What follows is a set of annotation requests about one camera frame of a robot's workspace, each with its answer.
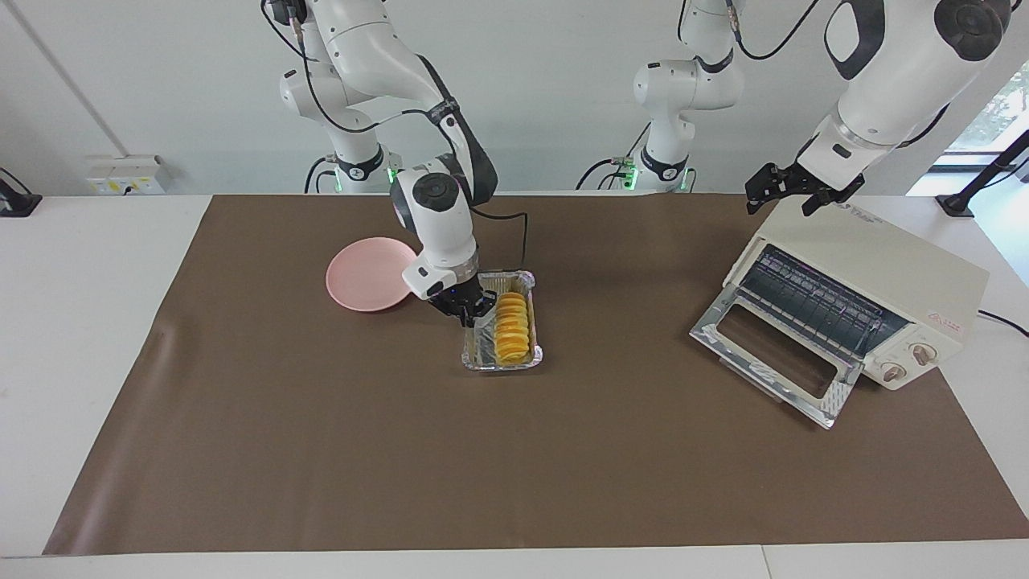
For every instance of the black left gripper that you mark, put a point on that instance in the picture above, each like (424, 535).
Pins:
(828, 185)

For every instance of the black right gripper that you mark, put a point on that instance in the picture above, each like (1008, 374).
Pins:
(462, 297)

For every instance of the golden ridged bread loaf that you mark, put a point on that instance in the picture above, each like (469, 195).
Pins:
(513, 330)

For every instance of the aluminium foil tray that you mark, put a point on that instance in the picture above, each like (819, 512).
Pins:
(482, 354)

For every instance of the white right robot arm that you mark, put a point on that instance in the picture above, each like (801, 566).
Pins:
(438, 217)

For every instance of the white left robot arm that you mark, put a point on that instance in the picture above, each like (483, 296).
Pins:
(900, 80)

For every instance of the white toaster oven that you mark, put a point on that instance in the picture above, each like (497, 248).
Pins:
(868, 257)

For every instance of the metal glass oven door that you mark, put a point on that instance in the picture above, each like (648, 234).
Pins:
(812, 394)

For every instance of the beige oven knob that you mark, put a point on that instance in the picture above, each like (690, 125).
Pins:
(892, 372)
(923, 355)

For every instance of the pink round plate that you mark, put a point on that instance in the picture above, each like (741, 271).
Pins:
(366, 277)

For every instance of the brown table mat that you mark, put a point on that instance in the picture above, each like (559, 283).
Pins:
(514, 450)

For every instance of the window with greenery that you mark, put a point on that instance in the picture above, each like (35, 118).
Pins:
(997, 112)

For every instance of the black angled mount stand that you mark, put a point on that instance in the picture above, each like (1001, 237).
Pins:
(985, 177)

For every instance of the white wall socket box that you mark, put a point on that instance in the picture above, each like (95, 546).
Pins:
(125, 175)

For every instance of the white wall conduit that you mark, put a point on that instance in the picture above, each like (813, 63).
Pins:
(56, 76)

